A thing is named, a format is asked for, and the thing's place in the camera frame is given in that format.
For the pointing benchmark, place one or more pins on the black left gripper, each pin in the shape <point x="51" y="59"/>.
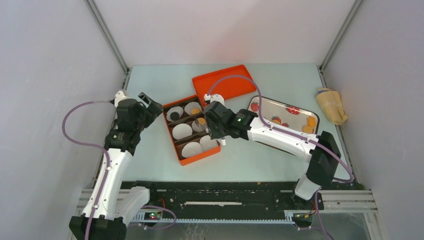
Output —
<point x="151" y="111"/>

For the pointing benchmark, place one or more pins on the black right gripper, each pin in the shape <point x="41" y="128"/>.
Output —
<point x="214" y="136"/>

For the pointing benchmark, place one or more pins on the orange cookie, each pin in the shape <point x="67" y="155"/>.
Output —
<point x="195" y="111"/>
<point x="308" y="129"/>
<point x="311" y="121"/>
<point x="201" y="121"/>

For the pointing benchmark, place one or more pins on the orange cookie box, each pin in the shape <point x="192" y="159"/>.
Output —
<point x="195" y="137"/>

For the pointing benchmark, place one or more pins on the clear plastic tongs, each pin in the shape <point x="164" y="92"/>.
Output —
<point x="221" y="141"/>

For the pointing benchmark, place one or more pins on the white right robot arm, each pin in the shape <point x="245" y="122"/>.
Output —
<point x="320" y="152"/>

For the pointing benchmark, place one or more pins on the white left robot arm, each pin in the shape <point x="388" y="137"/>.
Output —
<point x="103" y="218"/>

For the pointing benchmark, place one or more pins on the white paper cup liner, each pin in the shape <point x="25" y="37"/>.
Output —
<point x="181" y="131"/>
<point x="207" y="143"/>
<point x="190" y="106"/>
<point x="191" y="149"/>
<point x="197" y="127"/>
<point x="178" y="109"/>

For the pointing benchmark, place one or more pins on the orange box lid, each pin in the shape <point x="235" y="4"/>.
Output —
<point x="229" y="88"/>

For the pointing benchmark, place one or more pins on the strawberry pattern tray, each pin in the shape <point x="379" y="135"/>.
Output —
<point x="283" y="114"/>

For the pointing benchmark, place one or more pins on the yellow cloth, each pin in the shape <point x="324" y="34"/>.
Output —
<point x="331" y="105"/>

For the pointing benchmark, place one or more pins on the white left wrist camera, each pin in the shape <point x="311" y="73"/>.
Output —
<point x="120" y="96"/>

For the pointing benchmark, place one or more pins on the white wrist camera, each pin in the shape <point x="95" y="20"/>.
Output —
<point x="120" y="96"/>
<point x="209" y="98"/>

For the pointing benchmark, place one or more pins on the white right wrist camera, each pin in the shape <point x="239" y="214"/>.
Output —
<point x="209" y="98"/>

